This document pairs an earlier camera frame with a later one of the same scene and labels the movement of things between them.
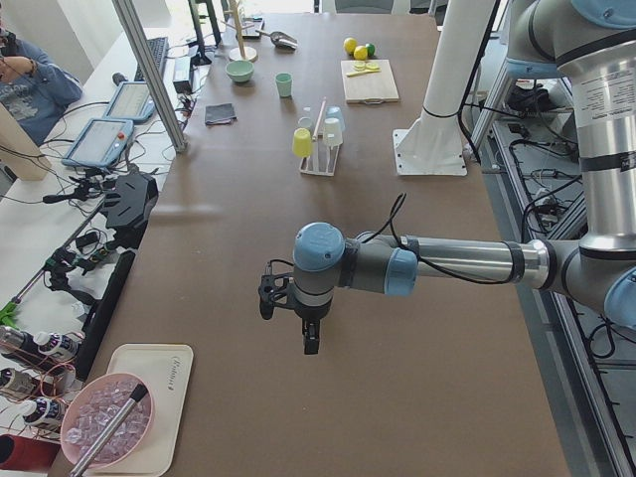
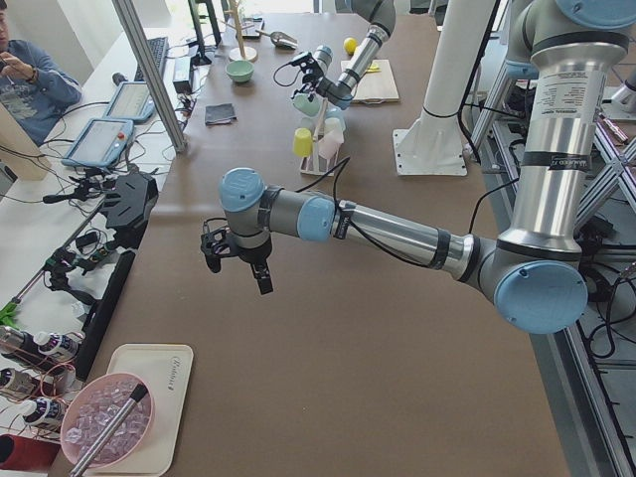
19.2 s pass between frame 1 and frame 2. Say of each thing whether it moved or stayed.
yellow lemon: stayed
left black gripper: moved
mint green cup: moved
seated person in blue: stayed
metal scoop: stayed
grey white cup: stayed
